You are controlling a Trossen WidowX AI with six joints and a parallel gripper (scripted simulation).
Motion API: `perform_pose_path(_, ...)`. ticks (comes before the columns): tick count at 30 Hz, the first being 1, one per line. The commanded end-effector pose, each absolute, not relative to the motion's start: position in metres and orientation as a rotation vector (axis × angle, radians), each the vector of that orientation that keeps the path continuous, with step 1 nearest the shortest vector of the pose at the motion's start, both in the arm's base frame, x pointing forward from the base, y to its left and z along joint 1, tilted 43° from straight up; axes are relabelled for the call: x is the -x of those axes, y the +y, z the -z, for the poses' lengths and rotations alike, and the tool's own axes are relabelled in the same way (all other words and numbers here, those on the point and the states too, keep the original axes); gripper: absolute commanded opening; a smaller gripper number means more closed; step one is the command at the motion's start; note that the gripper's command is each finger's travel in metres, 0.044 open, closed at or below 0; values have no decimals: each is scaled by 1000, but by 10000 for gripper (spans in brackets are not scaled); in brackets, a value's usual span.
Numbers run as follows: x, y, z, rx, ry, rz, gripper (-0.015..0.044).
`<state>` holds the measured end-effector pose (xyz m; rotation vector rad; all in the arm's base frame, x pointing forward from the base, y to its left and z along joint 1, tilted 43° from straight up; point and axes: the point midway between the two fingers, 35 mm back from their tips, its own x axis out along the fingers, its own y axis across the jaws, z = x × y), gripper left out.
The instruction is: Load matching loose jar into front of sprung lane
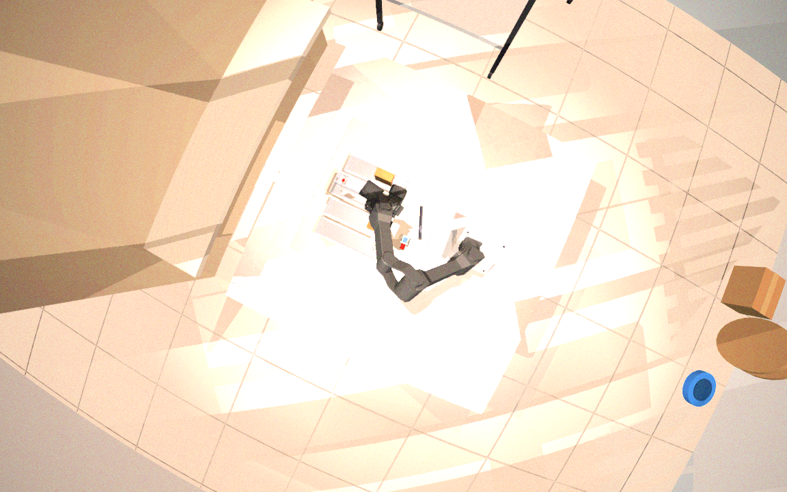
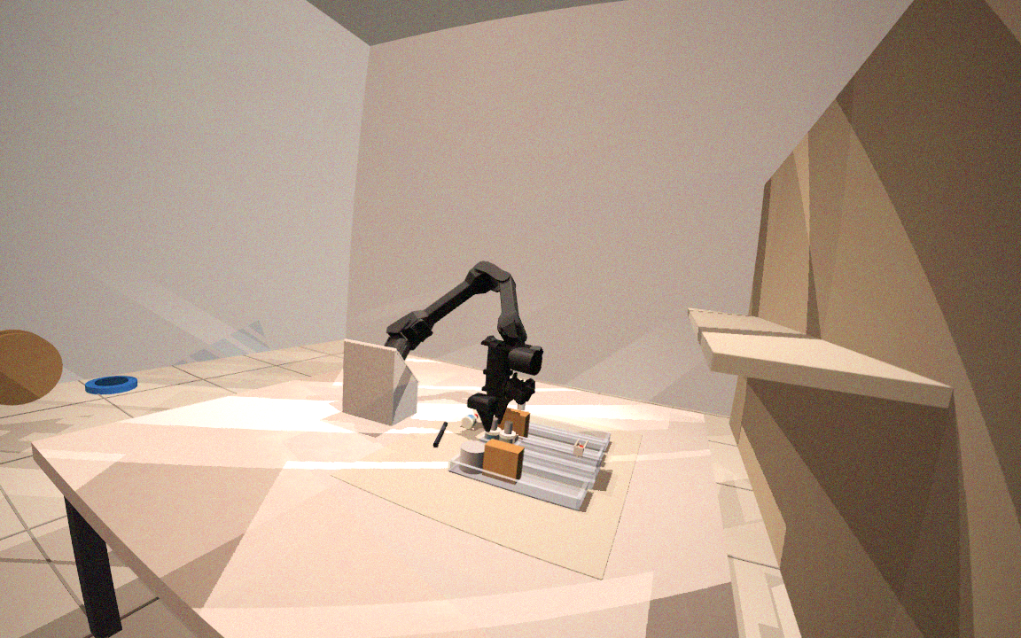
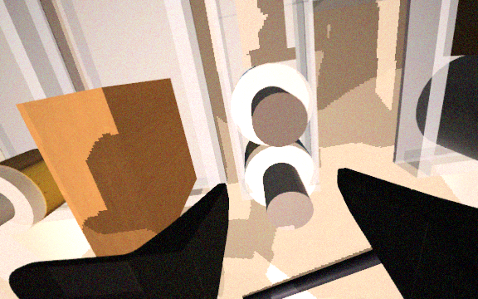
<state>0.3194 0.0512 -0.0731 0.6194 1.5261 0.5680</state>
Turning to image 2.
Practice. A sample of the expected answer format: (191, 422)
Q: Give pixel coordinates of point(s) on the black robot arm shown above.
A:
(511, 353)

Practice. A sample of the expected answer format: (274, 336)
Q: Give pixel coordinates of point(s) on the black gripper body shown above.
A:
(487, 402)

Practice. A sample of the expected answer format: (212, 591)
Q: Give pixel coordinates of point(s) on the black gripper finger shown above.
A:
(486, 419)
(502, 404)

